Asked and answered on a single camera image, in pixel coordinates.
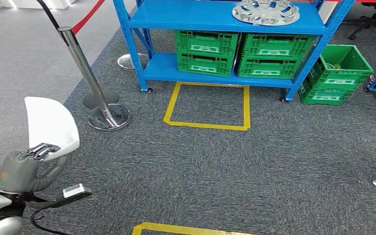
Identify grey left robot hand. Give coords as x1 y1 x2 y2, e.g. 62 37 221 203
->
0 143 68 194

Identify white plastic car part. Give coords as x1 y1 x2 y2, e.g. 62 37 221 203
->
24 96 80 162

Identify black barrier belt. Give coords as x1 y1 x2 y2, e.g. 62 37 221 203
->
35 0 69 46

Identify red barrier belt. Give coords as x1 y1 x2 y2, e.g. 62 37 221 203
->
71 0 106 36

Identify white display counter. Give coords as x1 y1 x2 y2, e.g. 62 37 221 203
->
0 0 77 10

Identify green plastic crate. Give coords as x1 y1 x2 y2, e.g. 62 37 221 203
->
309 45 374 92
175 30 240 59
298 72 359 106
177 52 235 78
240 33 315 62
236 57 302 80

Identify yellow floor tape square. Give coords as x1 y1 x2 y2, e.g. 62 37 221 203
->
163 81 251 132

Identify grey wheel cover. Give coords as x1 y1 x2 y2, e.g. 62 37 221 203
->
232 0 301 26

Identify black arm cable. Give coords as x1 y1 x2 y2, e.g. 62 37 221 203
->
29 202 75 235

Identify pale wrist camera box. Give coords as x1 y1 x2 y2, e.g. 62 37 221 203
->
62 183 93 199

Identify chrome stanchion post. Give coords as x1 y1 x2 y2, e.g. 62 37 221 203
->
57 26 131 132
117 52 150 71

